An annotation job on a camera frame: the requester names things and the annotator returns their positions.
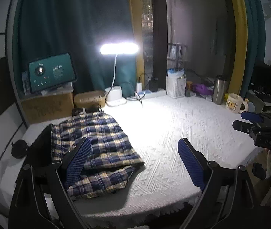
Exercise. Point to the white perforated basket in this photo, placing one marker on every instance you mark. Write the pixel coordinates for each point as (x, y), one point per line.
(176, 88)

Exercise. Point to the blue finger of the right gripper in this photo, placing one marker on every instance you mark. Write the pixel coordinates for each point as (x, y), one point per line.
(252, 117)

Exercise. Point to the white charger plug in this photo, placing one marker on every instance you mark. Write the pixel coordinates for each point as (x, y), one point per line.
(138, 88)

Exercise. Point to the purple plastic bag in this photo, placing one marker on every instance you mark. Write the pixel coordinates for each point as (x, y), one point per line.
(202, 89)

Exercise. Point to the white power strip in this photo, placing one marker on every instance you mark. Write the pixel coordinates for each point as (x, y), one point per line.
(147, 94)

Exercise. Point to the stainless steel tumbler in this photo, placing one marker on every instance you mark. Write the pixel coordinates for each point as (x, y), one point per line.
(220, 87)

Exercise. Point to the black folded garment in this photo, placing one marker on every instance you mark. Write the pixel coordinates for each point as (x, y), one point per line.
(40, 152)

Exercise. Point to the teal curtain left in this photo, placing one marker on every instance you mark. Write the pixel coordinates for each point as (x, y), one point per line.
(46, 28)

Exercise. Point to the yellow teal curtain right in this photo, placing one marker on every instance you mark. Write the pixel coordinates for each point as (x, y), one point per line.
(250, 42)

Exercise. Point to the brown cardboard box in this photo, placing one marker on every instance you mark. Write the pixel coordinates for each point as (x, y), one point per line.
(44, 108)

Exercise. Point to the tan oval lidded container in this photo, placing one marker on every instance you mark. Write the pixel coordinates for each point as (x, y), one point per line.
(88, 99)

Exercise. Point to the blue yellow plaid pants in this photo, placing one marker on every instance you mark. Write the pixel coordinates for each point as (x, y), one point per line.
(111, 162)

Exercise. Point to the small orange jar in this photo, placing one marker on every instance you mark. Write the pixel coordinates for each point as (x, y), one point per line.
(189, 86)

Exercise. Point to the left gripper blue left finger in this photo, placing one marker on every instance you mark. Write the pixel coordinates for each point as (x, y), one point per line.
(75, 160)

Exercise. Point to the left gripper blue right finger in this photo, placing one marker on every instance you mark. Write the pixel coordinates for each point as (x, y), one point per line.
(195, 163)

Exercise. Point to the white textured table cloth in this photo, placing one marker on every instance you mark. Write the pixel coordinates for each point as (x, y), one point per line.
(154, 128)

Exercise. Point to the white cartoon mug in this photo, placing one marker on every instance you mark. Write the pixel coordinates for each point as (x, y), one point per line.
(236, 104)

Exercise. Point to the white desk lamp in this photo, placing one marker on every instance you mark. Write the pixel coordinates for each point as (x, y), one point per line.
(121, 88)

